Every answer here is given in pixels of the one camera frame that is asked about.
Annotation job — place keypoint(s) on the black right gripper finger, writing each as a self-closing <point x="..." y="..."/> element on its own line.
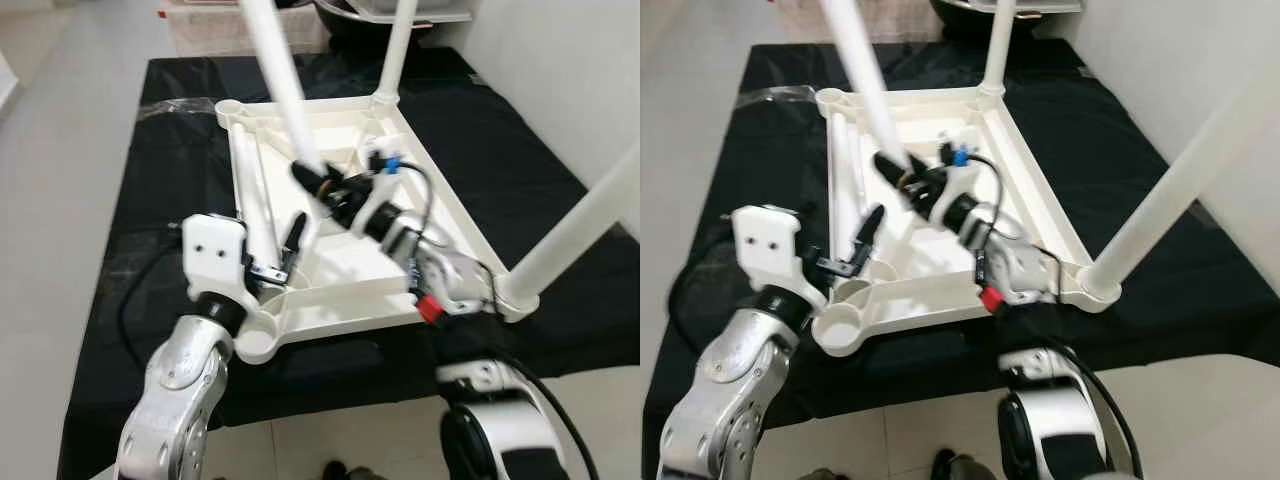
<point x="312" y="180"/>
<point x="897" y="172"/>

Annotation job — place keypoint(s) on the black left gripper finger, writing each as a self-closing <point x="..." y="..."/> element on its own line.
<point x="296" y="235"/>
<point x="870" y="235"/>

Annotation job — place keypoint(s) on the white plastic table leg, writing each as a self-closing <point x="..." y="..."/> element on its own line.
<point x="1170" y="190"/>
<point x="570" y="230"/>
<point x="1000" y="45"/>
<point x="280" y="80"/>
<point x="845" y="190"/>
<point x="250" y="190"/>
<point x="860" y="60"/>
<point x="397" y="50"/>

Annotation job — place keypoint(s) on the white plastic table top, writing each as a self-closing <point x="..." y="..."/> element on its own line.
<point x="930" y="260"/>
<point x="340" y="270"/>

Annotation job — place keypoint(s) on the clear tape strip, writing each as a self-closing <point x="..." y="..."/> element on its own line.
<point x="175" y="108"/>
<point x="775" y="97"/>

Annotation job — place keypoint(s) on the black tablecloth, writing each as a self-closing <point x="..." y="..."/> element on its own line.
<point x="1100" y="120"/>
<point x="500" y="150"/>

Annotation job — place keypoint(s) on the black wok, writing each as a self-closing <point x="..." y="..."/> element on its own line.
<point x="960" y="20"/>
<point x="350" y="25"/>

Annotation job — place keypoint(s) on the beige covered bench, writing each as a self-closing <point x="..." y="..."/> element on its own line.
<point x="210" y="30"/>
<point x="830" y="20"/>

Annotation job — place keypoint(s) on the grey robot left leg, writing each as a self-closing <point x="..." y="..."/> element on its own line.
<point x="820" y="474"/>

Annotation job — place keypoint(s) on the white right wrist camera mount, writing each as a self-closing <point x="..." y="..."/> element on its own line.
<point x="958" y="195"/>
<point x="372" y="200"/>

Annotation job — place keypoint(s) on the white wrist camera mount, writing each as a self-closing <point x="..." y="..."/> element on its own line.
<point x="372" y="200"/>
<point x="958" y="195"/>
<point x="765" y="245"/>
<point x="212" y="255"/>

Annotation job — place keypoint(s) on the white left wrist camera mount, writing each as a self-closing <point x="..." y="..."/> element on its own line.
<point x="212" y="255"/>
<point x="765" y="245"/>

